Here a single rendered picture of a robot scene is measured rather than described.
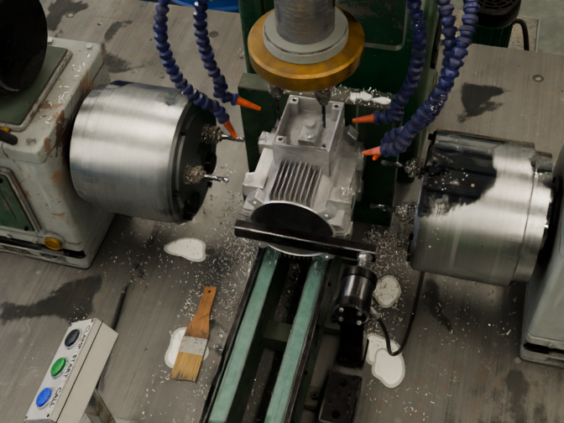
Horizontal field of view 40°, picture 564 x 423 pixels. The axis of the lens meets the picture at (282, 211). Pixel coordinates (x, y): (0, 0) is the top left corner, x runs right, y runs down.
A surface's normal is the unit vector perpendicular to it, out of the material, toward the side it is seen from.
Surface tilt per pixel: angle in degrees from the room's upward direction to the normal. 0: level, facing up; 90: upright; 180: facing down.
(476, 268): 88
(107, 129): 28
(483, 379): 0
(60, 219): 90
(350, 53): 0
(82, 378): 54
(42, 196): 90
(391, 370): 0
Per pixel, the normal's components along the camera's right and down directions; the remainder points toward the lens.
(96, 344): 0.75, -0.22
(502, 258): -0.26, 0.57
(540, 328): -0.26, 0.77
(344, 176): -0.06, -0.61
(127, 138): -0.18, -0.11
